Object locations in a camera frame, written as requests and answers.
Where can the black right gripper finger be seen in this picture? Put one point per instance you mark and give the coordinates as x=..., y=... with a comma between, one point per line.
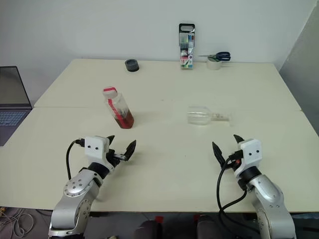
x=218, y=154
x=239, y=139

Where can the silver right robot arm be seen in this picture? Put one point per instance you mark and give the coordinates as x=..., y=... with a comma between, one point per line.
x=269, y=194

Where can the clear plastic cup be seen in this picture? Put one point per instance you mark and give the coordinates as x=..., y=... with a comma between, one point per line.
x=198, y=115

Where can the black round cap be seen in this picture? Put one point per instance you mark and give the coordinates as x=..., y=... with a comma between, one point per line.
x=132, y=66

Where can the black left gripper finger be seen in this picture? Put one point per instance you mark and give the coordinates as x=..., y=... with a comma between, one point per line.
x=111, y=139
x=130, y=152

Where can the clear cup with brown liquid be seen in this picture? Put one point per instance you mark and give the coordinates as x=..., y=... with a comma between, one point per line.
x=122, y=117

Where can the dark rounded shape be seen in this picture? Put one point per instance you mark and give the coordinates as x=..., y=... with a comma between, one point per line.
x=149, y=230

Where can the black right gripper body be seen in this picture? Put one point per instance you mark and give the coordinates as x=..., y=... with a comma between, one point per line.
x=236, y=155

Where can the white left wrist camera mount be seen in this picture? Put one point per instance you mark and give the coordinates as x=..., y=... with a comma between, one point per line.
x=96, y=147

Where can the white tape roll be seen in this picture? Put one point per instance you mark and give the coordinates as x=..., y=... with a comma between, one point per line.
x=213, y=66

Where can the small red block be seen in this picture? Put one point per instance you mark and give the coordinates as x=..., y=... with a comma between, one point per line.
x=159, y=219

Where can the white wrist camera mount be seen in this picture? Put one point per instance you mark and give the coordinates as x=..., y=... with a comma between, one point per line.
x=251, y=152
x=96, y=147

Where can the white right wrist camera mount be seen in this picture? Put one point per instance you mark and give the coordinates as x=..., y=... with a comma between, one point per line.
x=251, y=152

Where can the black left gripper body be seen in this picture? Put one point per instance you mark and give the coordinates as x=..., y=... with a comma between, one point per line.
x=113, y=156

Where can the marker pen box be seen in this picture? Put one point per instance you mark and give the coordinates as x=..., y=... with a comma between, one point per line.
x=186, y=59

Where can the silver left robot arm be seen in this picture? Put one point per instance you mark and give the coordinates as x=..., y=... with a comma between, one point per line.
x=74, y=189

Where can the grey laptop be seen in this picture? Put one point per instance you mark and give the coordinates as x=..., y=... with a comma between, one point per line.
x=12, y=119

